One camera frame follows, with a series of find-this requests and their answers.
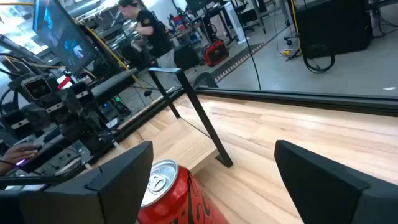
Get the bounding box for red tool case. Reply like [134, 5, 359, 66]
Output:
[203, 39, 230, 67]

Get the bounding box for coiled black cable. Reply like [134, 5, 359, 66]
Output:
[303, 44, 336, 75]

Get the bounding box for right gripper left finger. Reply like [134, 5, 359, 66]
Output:
[18, 141, 154, 224]

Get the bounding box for black computer monitor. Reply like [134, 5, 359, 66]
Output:
[32, 0, 101, 76]

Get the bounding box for black aluminium table frame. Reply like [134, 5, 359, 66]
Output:
[113, 85, 398, 144]

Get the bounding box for red can with black print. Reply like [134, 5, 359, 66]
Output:
[136, 159, 231, 224]

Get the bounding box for black floor cable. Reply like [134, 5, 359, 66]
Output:
[239, 18, 262, 91]

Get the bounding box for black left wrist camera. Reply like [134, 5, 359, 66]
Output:
[19, 73, 54, 102]

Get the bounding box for red tag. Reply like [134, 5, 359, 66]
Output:
[57, 75, 73, 90]

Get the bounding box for person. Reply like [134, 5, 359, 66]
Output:
[118, 0, 178, 70]

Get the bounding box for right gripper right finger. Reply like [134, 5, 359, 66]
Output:
[274, 139, 398, 224]

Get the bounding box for white tower appliance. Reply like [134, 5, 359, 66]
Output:
[223, 1, 249, 44]

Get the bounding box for large black cabinet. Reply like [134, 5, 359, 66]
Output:
[294, 0, 374, 60]

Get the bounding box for black equipment case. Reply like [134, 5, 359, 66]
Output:
[173, 42, 201, 72]

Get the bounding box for yellow cable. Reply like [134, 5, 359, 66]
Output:
[289, 0, 303, 58]
[71, 17, 147, 91]

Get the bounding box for person's hand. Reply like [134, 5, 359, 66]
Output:
[0, 142, 40, 175]

